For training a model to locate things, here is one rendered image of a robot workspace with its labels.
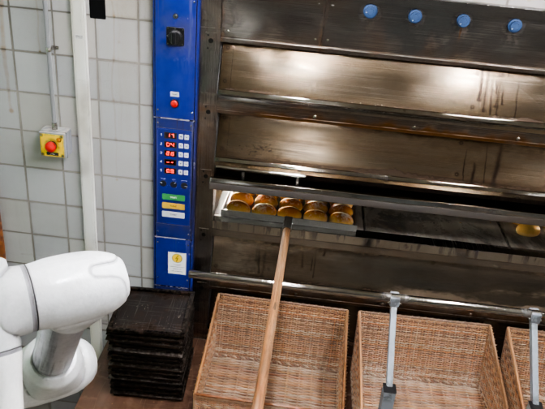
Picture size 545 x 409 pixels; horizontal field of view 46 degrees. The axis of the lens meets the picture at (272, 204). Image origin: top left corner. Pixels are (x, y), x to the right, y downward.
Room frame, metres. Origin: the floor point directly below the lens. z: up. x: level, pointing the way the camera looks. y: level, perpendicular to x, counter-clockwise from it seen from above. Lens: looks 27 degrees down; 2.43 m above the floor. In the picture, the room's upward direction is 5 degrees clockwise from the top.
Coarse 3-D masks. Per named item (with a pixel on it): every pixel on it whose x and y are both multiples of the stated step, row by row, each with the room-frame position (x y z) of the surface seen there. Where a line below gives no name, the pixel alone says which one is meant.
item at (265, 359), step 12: (288, 228) 2.17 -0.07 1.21; (288, 240) 2.08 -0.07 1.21; (276, 276) 1.83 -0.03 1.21; (276, 288) 1.75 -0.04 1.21; (276, 300) 1.69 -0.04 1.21; (276, 312) 1.63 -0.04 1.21; (276, 324) 1.58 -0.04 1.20; (264, 336) 1.51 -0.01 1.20; (264, 348) 1.45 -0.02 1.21; (264, 360) 1.40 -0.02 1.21; (264, 372) 1.35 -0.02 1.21; (264, 384) 1.31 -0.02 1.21; (264, 396) 1.27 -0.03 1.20; (252, 408) 1.22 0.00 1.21
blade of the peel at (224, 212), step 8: (232, 192) 2.48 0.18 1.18; (280, 200) 2.45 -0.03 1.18; (304, 200) 2.47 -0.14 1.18; (224, 208) 2.34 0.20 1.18; (328, 208) 2.42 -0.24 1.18; (352, 208) 2.44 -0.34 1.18; (232, 216) 2.27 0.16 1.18; (240, 216) 2.27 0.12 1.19; (248, 216) 2.27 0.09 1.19; (256, 216) 2.27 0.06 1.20; (264, 216) 2.27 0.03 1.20; (272, 216) 2.26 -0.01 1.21; (280, 216) 2.27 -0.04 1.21; (328, 216) 2.35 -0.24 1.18; (352, 216) 2.37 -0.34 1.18; (296, 224) 2.26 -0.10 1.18; (304, 224) 2.26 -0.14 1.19; (312, 224) 2.26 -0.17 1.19; (320, 224) 2.25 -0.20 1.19; (328, 224) 2.25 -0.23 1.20; (336, 224) 2.25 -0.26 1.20; (344, 224) 2.25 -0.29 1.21
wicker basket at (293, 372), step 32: (224, 320) 2.17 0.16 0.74; (256, 320) 2.17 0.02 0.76; (288, 320) 2.16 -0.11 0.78; (320, 320) 2.16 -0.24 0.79; (224, 352) 2.13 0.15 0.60; (256, 352) 2.13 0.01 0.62; (288, 352) 2.13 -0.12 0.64; (320, 352) 2.12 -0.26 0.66; (224, 384) 1.95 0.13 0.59; (288, 384) 1.99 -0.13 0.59; (320, 384) 2.00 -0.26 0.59
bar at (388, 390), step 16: (192, 272) 1.86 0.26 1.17; (208, 272) 1.87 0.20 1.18; (288, 288) 1.84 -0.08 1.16; (304, 288) 1.84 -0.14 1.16; (320, 288) 1.84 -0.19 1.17; (336, 288) 1.84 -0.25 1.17; (352, 288) 1.85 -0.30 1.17; (400, 304) 1.82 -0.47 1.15; (432, 304) 1.82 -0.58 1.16; (448, 304) 1.82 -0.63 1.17; (464, 304) 1.82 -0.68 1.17; (480, 304) 1.82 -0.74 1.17; (528, 320) 1.80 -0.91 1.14; (384, 384) 1.64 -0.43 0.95; (384, 400) 1.60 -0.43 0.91; (528, 400) 1.62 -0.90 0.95
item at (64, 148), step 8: (48, 128) 2.22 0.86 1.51; (64, 128) 2.24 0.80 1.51; (40, 136) 2.19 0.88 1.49; (48, 136) 2.18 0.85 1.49; (56, 136) 2.18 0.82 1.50; (64, 136) 2.19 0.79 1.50; (40, 144) 2.19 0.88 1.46; (56, 144) 2.18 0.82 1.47; (64, 144) 2.18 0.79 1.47; (48, 152) 2.18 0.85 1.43; (56, 152) 2.18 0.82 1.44; (64, 152) 2.18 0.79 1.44
